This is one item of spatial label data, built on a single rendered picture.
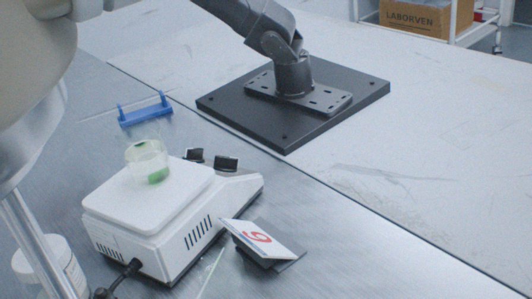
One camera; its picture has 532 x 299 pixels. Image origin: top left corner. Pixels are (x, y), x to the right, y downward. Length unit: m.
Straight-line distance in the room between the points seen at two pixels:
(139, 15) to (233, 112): 1.39
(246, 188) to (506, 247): 0.31
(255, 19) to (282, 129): 0.17
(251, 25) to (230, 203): 0.30
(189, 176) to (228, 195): 0.06
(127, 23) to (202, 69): 1.12
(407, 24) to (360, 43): 1.74
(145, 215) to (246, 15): 0.37
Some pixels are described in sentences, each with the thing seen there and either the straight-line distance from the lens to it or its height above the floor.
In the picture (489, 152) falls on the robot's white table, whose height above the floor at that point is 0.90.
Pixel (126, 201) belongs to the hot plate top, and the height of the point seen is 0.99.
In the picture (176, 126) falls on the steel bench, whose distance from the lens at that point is 0.89.
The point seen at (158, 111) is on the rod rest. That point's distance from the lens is 0.94.
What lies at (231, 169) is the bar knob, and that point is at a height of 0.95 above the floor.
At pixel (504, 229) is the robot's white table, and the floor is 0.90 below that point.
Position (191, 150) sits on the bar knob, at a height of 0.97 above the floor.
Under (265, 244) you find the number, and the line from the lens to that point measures 0.58.
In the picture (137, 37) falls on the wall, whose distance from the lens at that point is 2.21.
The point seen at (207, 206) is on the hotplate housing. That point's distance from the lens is 0.59.
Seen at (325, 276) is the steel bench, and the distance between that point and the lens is 0.57.
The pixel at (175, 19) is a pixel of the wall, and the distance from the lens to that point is 2.28.
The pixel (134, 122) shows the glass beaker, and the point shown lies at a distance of 0.60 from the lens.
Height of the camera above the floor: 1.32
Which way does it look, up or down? 33 degrees down
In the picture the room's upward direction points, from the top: 10 degrees counter-clockwise
